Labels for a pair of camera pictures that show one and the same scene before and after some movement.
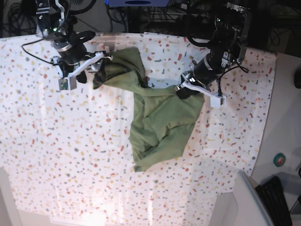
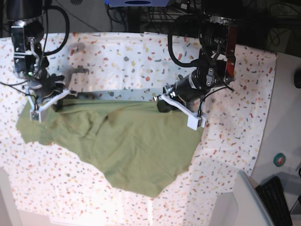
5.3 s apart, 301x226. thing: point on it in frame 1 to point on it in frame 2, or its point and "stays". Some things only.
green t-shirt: x=163 y=120 to x=135 y=146
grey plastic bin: x=243 y=206 stays
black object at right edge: x=297 y=78 stays
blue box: x=137 y=3 stays
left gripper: x=70 y=53 to x=44 y=83
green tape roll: x=279 y=159 stays
